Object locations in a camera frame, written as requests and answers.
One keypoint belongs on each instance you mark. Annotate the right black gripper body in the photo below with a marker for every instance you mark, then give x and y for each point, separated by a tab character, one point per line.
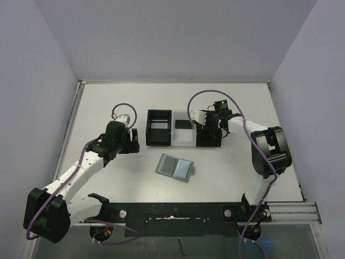
209	129

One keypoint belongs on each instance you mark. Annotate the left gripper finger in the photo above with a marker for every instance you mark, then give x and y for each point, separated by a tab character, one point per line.
133	147
135	135

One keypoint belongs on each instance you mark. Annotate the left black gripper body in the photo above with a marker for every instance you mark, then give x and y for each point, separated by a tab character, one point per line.
130	141

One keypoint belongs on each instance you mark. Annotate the silver credit card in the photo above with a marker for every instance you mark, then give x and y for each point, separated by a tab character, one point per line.
159	125

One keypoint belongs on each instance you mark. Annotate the black white sorting tray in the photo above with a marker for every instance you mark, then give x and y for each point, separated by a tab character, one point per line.
198	136

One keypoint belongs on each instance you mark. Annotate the black credit card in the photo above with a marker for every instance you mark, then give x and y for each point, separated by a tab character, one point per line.
183	124

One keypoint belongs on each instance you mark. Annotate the green card holder wallet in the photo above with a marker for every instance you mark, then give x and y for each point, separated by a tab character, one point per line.
175	168

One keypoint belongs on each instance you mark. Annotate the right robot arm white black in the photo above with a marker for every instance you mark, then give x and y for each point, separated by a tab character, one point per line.
270	153

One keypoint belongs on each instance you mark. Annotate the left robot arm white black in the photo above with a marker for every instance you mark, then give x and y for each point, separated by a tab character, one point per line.
50	211

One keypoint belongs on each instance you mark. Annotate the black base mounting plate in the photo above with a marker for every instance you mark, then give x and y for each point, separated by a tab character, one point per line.
227	219

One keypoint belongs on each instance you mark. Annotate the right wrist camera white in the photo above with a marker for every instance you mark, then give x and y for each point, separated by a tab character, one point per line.
198	116

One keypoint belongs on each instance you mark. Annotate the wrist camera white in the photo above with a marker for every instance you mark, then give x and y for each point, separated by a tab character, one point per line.
198	116
123	118

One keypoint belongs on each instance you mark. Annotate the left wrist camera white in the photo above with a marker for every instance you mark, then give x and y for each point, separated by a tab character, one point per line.
123	118

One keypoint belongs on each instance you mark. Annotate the aluminium left rail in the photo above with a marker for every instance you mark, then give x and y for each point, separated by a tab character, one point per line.
60	166

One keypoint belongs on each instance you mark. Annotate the aluminium rail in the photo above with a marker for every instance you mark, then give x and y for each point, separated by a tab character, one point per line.
60	166
294	213

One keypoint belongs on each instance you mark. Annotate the aluminium front rail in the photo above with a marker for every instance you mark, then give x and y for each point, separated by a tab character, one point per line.
294	213

